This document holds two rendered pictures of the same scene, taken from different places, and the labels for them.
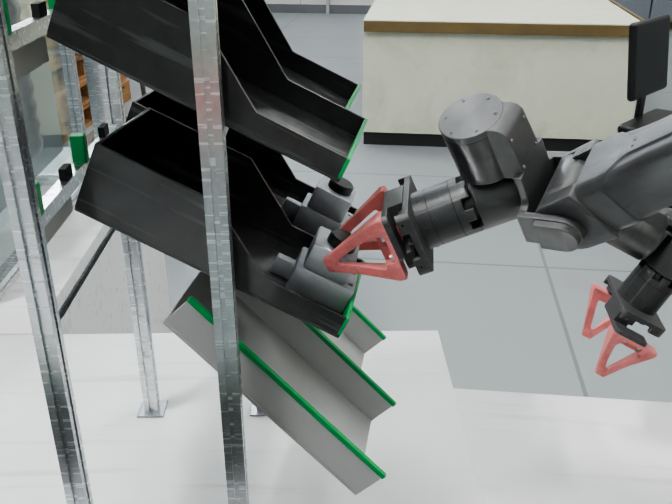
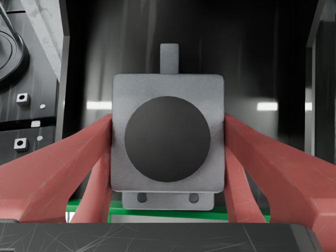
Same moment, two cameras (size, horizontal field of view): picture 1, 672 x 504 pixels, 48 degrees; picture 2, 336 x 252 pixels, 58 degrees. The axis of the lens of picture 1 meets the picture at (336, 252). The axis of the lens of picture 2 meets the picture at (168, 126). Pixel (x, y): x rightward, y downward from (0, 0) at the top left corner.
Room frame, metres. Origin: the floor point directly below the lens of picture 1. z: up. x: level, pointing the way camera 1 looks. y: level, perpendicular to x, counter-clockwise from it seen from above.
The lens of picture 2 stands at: (0.67, -0.06, 1.36)
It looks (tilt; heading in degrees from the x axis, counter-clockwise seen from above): 60 degrees down; 82
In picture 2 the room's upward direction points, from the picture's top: 2 degrees clockwise
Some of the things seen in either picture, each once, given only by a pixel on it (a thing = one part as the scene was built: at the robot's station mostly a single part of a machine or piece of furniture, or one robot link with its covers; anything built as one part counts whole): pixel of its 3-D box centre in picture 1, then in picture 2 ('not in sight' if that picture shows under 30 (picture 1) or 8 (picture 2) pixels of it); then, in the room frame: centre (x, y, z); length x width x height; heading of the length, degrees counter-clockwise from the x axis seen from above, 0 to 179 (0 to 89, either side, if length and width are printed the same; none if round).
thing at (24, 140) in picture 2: not in sight; (21, 144); (0.50, 0.15, 0.97); 0.02 x 0.02 x 0.01; 1
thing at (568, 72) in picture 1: (489, 56); not in sight; (6.00, -1.20, 0.42); 2.27 x 1.80 x 0.84; 173
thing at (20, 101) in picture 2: not in sight; (23, 99); (0.49, 0.23, 0.98); 0.02 x 0.02 x 0.01; 1
